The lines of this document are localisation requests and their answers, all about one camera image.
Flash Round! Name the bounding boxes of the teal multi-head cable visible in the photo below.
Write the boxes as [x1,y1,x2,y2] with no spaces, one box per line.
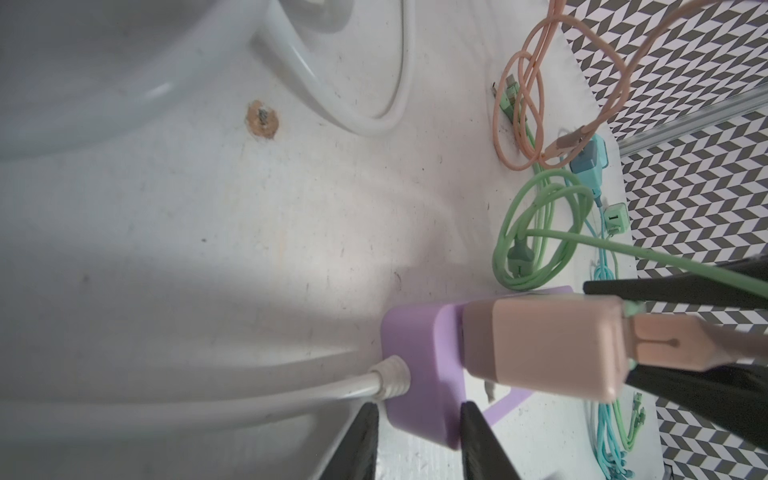
[584,203,636,480]

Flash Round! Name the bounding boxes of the pink multi-head cable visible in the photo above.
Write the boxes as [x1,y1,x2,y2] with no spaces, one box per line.
[491,0,768,372]

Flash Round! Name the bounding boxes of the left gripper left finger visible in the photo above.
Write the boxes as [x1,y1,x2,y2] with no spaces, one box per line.
[319,402,380,480]

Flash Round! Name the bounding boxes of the pink charger plug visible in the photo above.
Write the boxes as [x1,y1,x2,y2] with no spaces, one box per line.
[461,294,629,403]

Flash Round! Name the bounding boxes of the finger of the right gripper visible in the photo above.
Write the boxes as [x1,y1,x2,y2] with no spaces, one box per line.
[626,364,767,450]
[583,273,767,310]

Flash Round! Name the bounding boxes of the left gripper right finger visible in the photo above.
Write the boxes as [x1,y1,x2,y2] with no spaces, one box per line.
[460,401,521,480]

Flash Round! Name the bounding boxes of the teal charger plug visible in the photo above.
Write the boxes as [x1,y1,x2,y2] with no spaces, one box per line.
[569,134,609,207]

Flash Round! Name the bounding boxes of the white coiled power cords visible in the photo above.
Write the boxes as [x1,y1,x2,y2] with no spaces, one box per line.
[0,0,416,445]

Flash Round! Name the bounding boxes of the purple power strip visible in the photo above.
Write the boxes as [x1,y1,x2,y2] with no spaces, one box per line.
[380,285,574,451]

